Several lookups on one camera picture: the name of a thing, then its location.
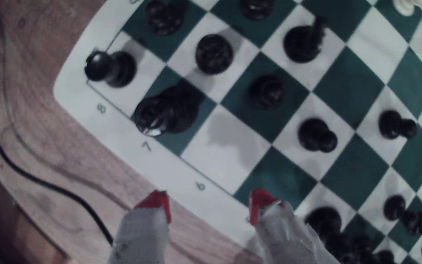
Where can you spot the white chess piece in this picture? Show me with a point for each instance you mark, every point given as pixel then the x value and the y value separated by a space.
pixel 404 5

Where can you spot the black chess rook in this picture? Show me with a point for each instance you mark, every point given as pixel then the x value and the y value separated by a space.
pixel 112 69

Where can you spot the black chess queen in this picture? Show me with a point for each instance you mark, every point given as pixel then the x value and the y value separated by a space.
pixel 167 110

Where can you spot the black chess pawn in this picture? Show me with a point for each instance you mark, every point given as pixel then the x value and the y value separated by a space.
pixel 266 91
pixel 395 207
pixel 392 124
pixel 315 134

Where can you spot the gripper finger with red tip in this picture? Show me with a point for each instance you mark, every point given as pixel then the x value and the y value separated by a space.
pixel 141 238
pixel 288 242

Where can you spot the green and white chess mat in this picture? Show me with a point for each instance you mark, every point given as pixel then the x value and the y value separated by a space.
pixel 233 154

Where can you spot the black chess bishop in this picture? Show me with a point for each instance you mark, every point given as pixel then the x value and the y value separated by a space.
pixel 300 44

